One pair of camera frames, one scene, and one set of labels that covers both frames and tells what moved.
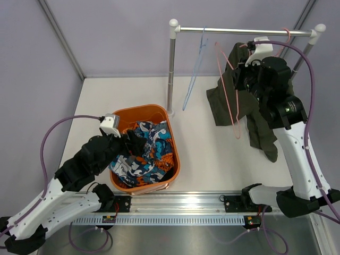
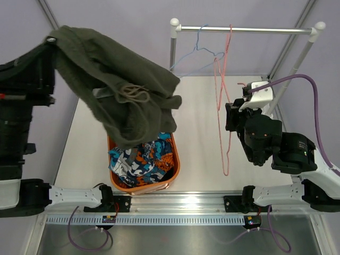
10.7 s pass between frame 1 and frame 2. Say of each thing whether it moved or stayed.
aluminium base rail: stayed
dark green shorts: moved
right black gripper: moved
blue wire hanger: moved
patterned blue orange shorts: stayed
